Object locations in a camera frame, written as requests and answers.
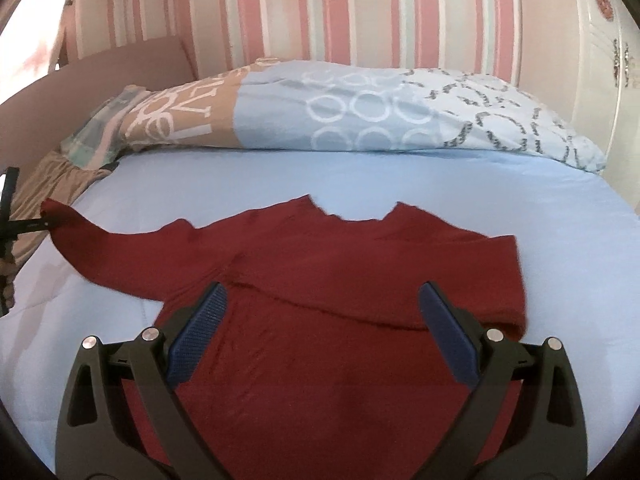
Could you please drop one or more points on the brown cardboard panel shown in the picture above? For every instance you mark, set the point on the brown cardboard panel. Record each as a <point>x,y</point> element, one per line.
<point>100,75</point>

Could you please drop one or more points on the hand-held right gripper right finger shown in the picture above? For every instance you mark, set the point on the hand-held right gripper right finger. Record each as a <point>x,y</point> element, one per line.
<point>447,330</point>

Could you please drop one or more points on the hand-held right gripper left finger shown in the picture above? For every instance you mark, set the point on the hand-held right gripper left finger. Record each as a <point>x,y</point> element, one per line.
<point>197,330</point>

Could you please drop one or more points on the red knit sweater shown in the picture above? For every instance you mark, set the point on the red knit sweater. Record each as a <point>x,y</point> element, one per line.
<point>320,270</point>

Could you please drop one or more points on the white wardrobe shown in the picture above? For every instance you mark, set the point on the white wardrobe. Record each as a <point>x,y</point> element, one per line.
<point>595,85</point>

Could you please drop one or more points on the pink striped curtain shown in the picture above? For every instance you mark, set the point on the pink striped curtain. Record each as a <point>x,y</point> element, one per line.
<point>350,10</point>

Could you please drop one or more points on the plaid cloth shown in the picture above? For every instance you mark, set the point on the plaid cloth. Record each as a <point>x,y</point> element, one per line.
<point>95,132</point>

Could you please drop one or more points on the round red sticker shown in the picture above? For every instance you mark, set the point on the round red sticker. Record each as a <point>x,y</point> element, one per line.
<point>602,2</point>

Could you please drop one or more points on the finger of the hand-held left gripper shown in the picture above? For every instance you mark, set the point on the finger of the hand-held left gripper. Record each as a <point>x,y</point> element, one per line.
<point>30,224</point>

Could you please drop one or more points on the brown striped cloth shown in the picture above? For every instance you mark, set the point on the brown striped cloth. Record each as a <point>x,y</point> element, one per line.
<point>55,185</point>

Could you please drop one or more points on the light blue bedsheet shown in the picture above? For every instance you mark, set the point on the light blue bedsheet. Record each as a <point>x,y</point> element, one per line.
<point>525,200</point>

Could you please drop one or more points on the blue and tan printed duvet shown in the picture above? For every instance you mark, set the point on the blue and tan printed duvet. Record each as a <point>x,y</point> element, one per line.
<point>360,110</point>

